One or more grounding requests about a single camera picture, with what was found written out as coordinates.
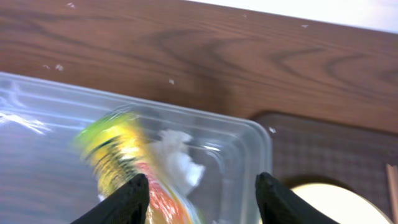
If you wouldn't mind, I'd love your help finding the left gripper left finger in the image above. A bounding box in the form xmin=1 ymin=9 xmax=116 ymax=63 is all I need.
xmin=71 ymin=174 xmax=150 ymax=224

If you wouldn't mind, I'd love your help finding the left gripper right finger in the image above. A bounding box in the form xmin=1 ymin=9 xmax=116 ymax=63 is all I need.
xmin=255 ymin=172 xmax=337 ymax=224

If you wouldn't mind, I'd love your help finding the green yellow snack wrapper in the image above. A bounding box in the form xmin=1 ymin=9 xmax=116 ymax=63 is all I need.
xmin=77 ymin=113 xmax=201 ymax=223

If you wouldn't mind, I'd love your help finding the white tissue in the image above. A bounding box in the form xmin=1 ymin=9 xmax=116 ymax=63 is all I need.
xmin=150 ymin=129 xmax=206 ymax=196

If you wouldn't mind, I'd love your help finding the dark brown serving tray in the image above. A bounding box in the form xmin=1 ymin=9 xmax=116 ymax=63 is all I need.
xmin=254 ymin=113 xmax=397 ymax=218

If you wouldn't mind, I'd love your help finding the yellow plate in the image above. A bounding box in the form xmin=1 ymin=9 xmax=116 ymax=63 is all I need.
xmin=292 ymin=183 xmax=392 ymax=224

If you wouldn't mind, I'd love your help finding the clear plastic bin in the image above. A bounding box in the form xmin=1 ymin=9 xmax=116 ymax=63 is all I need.
xmin=1 ymin=73 xmax=272 ymax=223

